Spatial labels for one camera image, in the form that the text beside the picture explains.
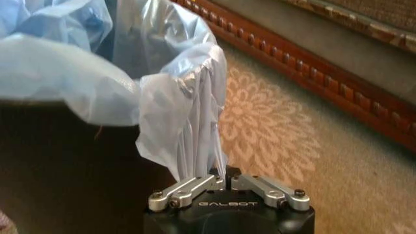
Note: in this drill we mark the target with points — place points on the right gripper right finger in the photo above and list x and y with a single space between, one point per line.
267 189

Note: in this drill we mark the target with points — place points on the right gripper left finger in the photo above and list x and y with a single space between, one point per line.
189 188

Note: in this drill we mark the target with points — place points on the pale blue garbage bag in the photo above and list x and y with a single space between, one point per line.
107 73

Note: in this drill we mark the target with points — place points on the carved red-brown wooden furniture base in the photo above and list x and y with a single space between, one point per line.
312 68

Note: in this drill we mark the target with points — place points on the beige floral patterned carpet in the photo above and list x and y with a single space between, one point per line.
312 151

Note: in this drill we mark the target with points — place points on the dark brown trash bin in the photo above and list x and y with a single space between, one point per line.
64 170

